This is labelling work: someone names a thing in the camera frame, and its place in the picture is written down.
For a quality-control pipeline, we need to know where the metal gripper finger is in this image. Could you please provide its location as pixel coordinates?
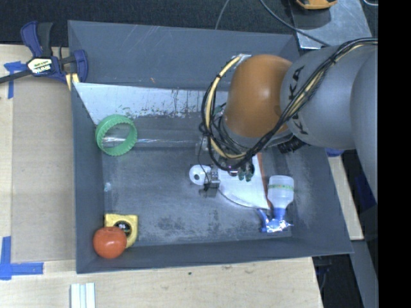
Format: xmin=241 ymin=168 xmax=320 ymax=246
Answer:
xmin=207 ymin=167 xmax=222 ymax=186
xmin=198 ymin=184 xmax=220 ymax=199

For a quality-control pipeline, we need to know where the grey metal bin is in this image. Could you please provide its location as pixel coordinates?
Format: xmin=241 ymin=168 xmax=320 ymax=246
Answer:
xmin=66 ymin=19 xmax=355 ymax=275

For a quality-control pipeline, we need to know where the clear spray bottle blue top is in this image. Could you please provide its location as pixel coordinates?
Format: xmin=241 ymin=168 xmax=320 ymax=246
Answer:
xmin=257 ymin=175 xmax=295 ymax=234

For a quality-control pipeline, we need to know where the yellow tape measure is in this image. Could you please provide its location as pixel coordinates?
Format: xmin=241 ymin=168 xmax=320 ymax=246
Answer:
xmin=103 ymin=213 xmax=139 ymax=249

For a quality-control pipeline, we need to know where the red-orange toy tomato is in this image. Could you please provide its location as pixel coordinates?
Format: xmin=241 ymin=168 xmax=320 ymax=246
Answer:
xmin=92 ymin=226 xmax=128 ymax=260

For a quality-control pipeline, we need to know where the green ribbed ring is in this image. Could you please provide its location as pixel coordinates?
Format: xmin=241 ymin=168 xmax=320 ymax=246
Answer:
xmin=94 ymin=114 xmax=139 ymax=157

